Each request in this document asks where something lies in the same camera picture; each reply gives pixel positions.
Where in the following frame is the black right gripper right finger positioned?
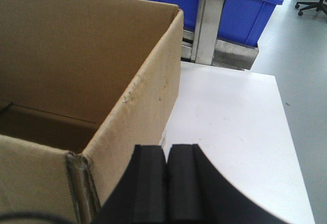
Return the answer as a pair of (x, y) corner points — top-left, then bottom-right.
(168, 144), (266, 223)

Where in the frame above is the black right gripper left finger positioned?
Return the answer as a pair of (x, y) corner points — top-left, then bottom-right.
(93, 145), (167, 223)

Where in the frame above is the metal shelf upright post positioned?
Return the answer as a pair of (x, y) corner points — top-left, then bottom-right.
(191, 0), (225, 65)

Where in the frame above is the brown cardboard box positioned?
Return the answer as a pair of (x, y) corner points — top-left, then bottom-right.
(1, 0), (184, 223)

